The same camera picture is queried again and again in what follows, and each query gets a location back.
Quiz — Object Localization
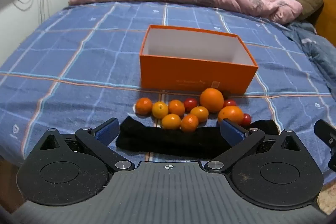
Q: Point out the orange cardboard box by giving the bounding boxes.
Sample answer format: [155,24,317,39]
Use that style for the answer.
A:
[139,25,259,95]

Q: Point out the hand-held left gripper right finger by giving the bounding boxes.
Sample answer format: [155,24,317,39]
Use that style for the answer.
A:
[204,118,313,173]

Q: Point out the large orange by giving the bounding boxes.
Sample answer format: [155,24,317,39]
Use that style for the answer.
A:
[218,105,244,126]
[200,88,224,113]

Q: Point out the black cloth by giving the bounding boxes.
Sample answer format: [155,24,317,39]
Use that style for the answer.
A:
[116,116,279,159]

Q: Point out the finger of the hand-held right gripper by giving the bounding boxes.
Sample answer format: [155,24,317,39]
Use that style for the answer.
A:
[314,119,336,172]

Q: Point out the blue plaid bed sheet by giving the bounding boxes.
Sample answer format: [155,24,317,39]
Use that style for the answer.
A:
[0,1,336,188]

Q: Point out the grey-blue quilt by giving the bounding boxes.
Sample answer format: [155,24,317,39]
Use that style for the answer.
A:
[283,21,336,88]

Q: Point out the small yellow-orange citrus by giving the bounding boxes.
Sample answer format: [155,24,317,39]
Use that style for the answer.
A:
[152,101,169,119]

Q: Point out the wooden headboard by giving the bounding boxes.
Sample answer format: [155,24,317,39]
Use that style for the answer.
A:
[285,0,336,41]

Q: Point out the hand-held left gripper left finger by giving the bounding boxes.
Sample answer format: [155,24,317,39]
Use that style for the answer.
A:
[26,118,135,173]

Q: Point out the small light orange citrus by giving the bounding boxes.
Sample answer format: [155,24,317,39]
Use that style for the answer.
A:
[168,100,186,117]
[161,114,181,130]
[190,106,209,123]

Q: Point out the dark orange mandarin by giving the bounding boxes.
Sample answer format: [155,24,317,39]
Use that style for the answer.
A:
[180,114,199,133]
[135,97,153,116]

